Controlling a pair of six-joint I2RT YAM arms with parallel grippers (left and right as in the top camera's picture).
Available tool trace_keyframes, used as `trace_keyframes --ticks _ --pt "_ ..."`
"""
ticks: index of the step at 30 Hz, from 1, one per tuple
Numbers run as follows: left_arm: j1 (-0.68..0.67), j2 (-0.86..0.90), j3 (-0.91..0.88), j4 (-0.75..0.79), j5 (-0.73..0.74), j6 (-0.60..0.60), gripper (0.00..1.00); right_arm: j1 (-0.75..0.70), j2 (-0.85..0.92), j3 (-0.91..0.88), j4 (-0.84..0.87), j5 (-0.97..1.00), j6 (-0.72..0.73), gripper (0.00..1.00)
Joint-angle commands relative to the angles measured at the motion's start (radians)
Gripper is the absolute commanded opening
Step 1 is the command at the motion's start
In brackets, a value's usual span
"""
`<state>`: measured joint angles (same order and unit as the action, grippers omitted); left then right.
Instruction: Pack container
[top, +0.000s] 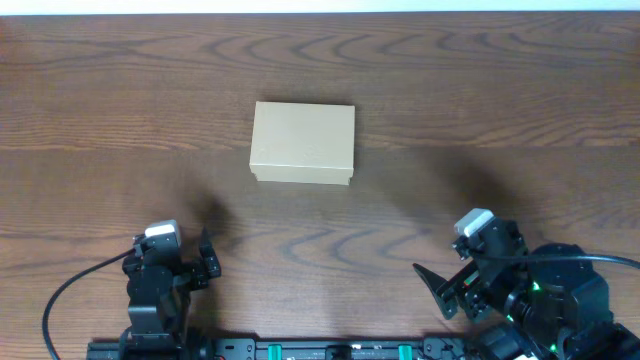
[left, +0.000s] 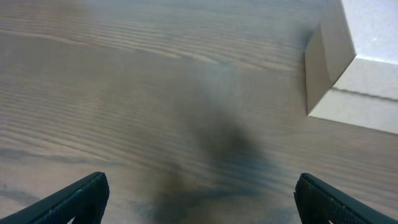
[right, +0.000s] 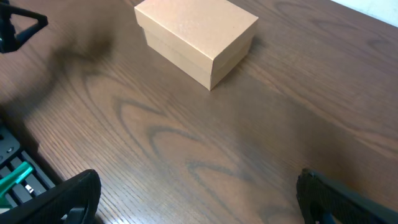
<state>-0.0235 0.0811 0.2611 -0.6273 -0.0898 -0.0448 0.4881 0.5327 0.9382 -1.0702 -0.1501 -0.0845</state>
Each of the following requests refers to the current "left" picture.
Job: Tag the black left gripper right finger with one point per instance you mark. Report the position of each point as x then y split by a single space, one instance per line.
318 202

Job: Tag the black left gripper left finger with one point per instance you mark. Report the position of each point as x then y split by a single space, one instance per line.
81 202

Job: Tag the brown cardboard box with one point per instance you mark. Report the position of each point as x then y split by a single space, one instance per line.
351 64

